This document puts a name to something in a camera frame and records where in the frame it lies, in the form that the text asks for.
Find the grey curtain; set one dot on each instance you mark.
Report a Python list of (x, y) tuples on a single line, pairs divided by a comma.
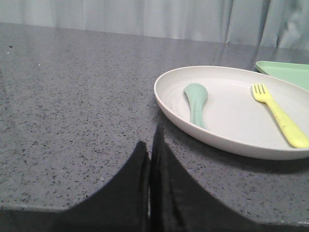
[(272, 23)]

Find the green plastic spoon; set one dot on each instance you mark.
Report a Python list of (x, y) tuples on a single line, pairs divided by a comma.
[(197, 96)]

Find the light green tray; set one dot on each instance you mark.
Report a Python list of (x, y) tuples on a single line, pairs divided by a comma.
[(297, 74)]

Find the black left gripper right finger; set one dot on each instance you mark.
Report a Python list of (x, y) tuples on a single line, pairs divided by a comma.
[(180, 204)]

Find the beige round plate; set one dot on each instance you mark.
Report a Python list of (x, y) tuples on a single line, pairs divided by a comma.
[(234, 121)]

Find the yellow plastic fork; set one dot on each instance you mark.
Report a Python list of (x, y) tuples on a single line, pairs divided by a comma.
[(292, 133)]

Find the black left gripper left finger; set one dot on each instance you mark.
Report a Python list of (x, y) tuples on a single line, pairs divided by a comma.
[(120, 206)]

